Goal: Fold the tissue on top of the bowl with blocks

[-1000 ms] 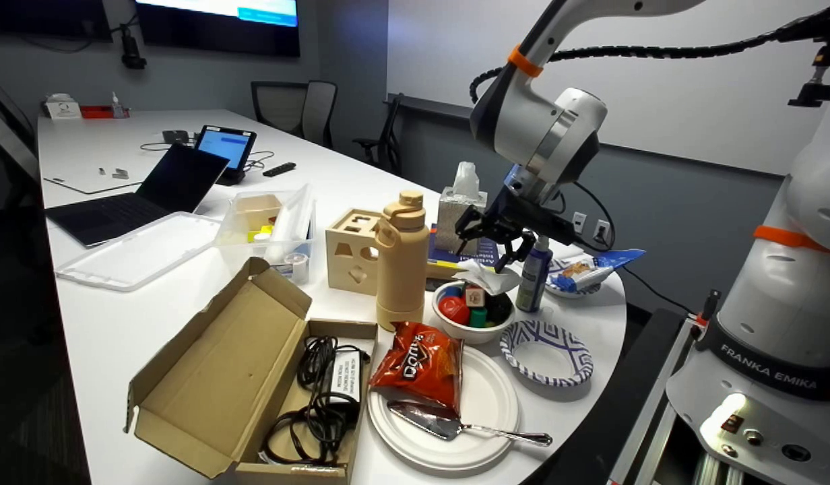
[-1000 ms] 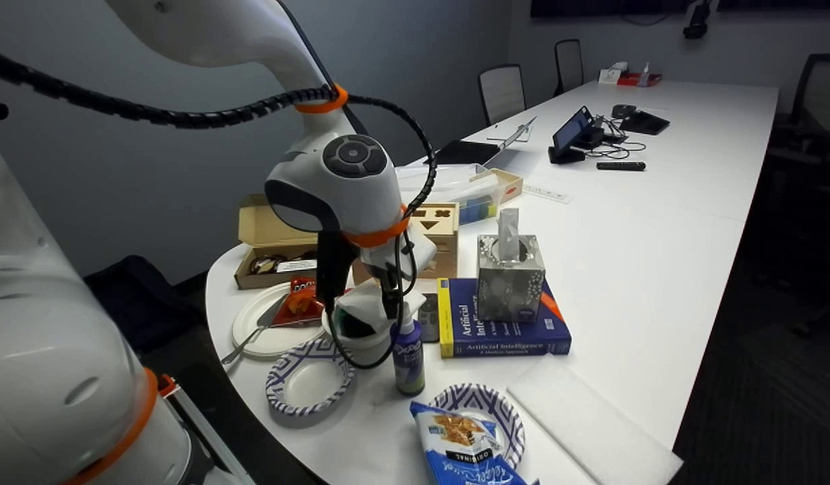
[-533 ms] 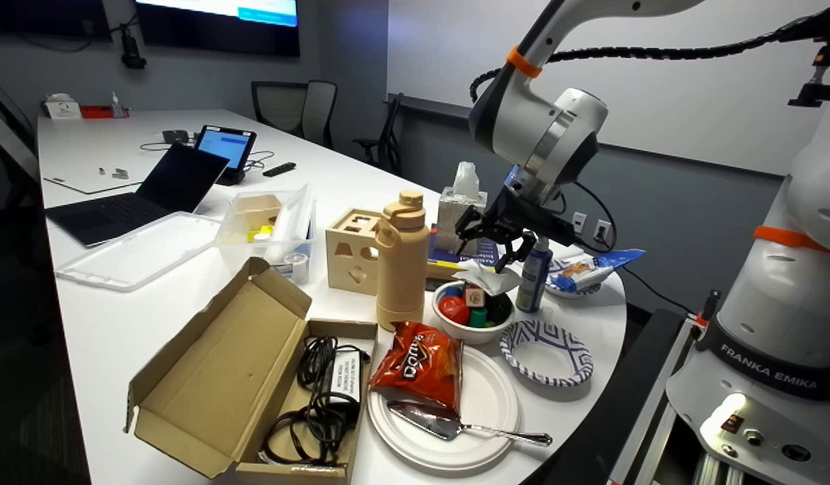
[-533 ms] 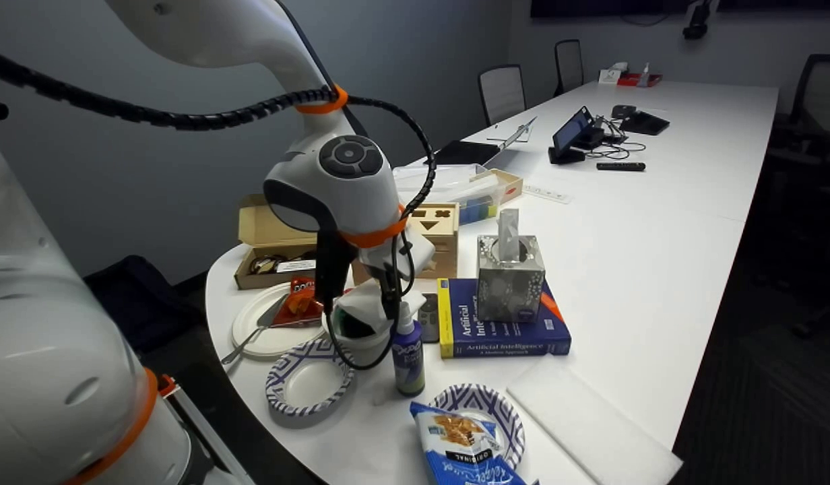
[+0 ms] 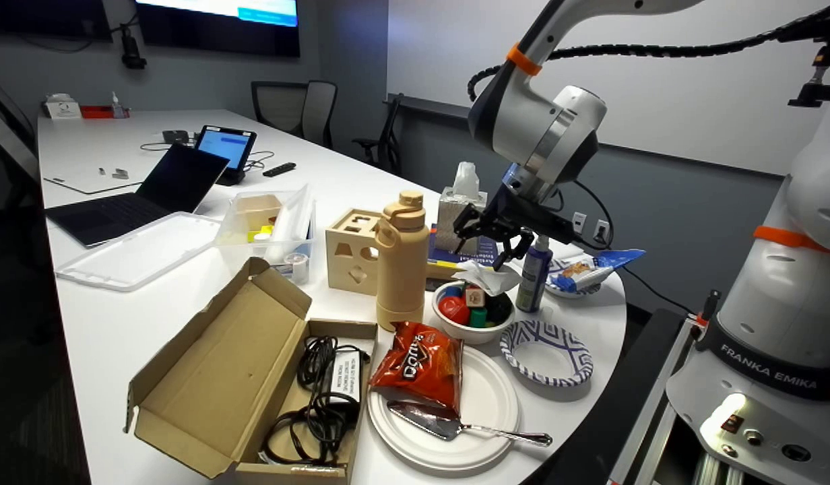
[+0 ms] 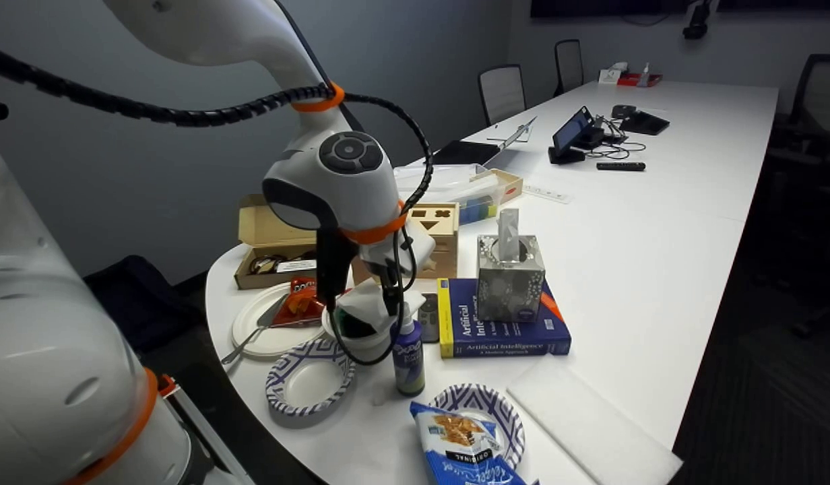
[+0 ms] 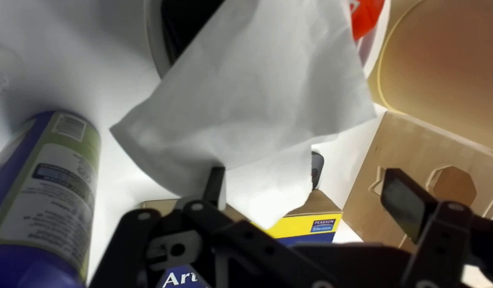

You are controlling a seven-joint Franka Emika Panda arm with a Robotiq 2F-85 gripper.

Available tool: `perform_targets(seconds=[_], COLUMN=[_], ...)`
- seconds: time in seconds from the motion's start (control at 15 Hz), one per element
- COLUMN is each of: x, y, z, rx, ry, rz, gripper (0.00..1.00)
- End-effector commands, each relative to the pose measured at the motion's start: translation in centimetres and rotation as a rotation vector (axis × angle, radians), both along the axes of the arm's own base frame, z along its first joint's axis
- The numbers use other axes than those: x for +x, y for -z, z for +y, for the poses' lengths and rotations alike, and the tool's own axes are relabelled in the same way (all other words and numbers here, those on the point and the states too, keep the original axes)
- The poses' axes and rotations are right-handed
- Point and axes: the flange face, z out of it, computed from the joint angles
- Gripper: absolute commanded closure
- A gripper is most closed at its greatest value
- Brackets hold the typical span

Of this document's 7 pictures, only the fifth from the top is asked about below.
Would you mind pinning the wall television screen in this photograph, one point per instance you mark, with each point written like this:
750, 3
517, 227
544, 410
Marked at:
218, 29

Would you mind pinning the red flat object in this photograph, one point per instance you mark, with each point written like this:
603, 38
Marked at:
98, 111

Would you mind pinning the red Doritos chip bag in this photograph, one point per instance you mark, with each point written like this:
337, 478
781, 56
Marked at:
418, 365

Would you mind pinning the small black remote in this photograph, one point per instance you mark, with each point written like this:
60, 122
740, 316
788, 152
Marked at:
280, 168

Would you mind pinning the white paper tissue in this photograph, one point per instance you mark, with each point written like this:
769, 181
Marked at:
467, 180
491, 278

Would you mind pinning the aluminium robot stand frame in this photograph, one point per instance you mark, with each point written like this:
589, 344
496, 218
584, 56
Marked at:
654, 405

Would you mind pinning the plain white paper plate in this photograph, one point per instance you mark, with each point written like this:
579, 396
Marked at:
486, 405

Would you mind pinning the wooden shape sorter box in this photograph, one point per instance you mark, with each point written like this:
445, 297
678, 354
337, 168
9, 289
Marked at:
350, 258

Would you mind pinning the orange white printed cube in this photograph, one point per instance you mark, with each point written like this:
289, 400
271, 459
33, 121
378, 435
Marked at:
476, 297

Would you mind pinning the white wall outlet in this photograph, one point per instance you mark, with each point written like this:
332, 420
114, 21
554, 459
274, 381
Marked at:
580, 223
603, 231

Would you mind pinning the black camera on mount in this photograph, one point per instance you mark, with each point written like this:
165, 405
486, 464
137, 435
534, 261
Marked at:
824, 26

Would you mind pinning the blue white snack bag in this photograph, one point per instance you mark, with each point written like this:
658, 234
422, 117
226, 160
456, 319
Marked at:
606, 266

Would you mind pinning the dark office chair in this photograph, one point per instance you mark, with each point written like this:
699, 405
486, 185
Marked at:
383, 144

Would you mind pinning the open cardboard box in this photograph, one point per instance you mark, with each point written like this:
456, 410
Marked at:
218, 379

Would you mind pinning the red round block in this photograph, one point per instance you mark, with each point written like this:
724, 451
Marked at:
455, 311

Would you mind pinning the blue spray bottle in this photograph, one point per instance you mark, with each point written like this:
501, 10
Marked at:
534, 285

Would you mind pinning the grey office chair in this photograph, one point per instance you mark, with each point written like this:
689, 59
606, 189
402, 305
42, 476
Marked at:
323, 111
280, 110

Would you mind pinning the beige water bottle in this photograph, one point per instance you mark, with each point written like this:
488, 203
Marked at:
402, 270

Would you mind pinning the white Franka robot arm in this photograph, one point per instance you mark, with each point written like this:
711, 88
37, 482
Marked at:
794, 270

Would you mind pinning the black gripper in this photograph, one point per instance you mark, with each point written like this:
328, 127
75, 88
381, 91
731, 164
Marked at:
518, 219

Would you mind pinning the black round block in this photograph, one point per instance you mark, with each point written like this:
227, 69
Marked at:
501, 311

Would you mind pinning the black tablet with stand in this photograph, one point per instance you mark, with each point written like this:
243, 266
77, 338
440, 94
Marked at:
226, 148

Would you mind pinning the black webcam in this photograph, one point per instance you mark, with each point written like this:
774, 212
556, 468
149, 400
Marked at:
133, 49

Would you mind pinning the white paper sheets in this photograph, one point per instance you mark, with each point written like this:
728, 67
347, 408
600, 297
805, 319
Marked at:
81, 187

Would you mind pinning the white bowl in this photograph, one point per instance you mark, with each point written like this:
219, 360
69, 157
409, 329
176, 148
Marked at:
472, 336

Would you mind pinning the small clear bottle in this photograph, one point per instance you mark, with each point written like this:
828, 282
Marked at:
119, 110

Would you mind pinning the green block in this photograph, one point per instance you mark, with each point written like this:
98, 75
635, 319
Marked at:
478, 319

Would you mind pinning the black laptop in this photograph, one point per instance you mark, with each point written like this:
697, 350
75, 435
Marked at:
156, 192

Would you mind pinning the grey tissue box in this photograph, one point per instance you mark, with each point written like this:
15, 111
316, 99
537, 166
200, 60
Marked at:
449, 224

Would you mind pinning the white wall whiteboard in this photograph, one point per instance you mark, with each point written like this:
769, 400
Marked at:
701, 99

